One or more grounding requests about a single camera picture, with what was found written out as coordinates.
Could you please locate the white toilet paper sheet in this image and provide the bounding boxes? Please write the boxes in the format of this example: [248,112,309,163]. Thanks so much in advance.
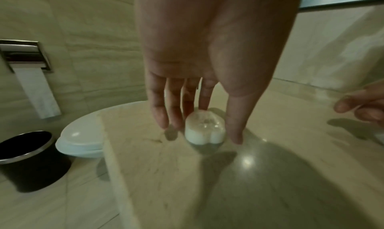
[13,67,62,119]

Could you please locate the black waste bin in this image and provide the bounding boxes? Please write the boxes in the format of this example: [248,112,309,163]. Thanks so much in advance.
[0,130,73,193]

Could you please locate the chrome toilet paper holder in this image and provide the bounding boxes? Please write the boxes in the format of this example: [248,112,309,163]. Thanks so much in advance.
[0,39,54,74]

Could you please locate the small clear jar white contents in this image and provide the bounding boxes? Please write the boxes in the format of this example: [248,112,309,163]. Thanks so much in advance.
[184,110,226,145]

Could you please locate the person's left hand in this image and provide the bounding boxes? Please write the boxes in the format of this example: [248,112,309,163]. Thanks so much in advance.
[134,0,305,145]

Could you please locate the person's right hand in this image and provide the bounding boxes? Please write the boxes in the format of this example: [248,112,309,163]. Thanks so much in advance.
[334,79,384,125]

